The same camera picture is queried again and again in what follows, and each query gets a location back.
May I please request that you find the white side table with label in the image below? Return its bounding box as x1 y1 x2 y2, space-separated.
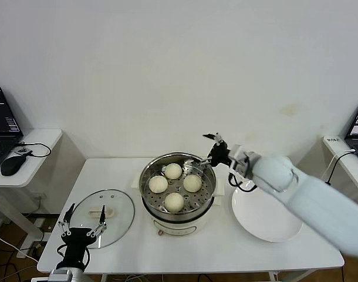
322 135 358 194

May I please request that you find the glass lid with cream handle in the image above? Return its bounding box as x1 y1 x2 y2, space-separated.
69 189 136 247

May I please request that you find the white side table rounded corner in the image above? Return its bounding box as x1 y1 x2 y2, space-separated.
0 128 64 244

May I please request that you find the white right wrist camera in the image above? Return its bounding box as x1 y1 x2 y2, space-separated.
230 145 251 173

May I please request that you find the white steamed baozi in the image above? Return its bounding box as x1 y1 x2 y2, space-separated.
164 193 185 213
164 163 182 180
183 174 202 193
148 175 169 194

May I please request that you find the white floor power strip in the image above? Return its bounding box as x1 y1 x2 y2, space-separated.
16 240 49 259

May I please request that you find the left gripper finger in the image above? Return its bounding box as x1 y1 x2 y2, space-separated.
86 204 107 238
58 203 76 237

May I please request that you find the thin white cable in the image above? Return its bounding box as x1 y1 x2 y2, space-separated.
322 149 356 184

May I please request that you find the white round plate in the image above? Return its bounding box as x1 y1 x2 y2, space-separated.
231 179 304 243

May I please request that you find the cream electric cooking pot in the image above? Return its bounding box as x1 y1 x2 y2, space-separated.
131 170 227 237

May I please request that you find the black computer mouse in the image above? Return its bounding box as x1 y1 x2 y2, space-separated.
0 155 29 176

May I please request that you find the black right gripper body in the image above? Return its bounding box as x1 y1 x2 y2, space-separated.
208 142 232 167

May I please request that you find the black USB hub with cable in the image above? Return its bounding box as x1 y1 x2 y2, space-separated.
16 142 52 158

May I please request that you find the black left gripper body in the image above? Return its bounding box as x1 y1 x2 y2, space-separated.
61 227 96 270

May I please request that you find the stainless steel steamer basket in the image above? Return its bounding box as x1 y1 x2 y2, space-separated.
139 152 218 217

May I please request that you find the black laptop with dark screen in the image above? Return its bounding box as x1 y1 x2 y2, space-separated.
0 86 25 174

